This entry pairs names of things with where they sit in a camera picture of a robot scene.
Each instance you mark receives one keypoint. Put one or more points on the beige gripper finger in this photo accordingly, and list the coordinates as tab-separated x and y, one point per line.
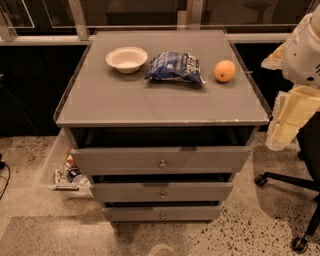
291	111
274	60

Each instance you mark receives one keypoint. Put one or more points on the grey drawer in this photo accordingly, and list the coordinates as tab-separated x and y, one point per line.
124	151
203	211
161	187

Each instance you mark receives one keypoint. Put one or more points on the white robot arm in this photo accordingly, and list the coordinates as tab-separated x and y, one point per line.
299	60

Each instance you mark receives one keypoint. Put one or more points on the grey drawer cabinet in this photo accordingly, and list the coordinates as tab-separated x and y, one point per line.
101	97

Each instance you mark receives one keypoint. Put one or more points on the grey top drawer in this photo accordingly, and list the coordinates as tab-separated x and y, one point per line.
124	151

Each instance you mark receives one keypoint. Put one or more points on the grey bottom drawer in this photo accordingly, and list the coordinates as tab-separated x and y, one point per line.
203	211

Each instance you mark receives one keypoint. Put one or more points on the black office chair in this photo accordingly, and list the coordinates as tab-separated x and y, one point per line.
309	143

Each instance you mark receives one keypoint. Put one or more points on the orange fruit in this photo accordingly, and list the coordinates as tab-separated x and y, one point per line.
224	71

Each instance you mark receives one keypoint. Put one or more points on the blue chip bag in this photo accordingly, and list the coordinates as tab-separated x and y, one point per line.
174	66

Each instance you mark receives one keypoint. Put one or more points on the white paper bowl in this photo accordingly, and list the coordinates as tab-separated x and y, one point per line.
126	60

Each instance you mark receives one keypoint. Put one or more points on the clear plastic storage bin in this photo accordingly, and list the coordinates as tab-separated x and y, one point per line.
60	175

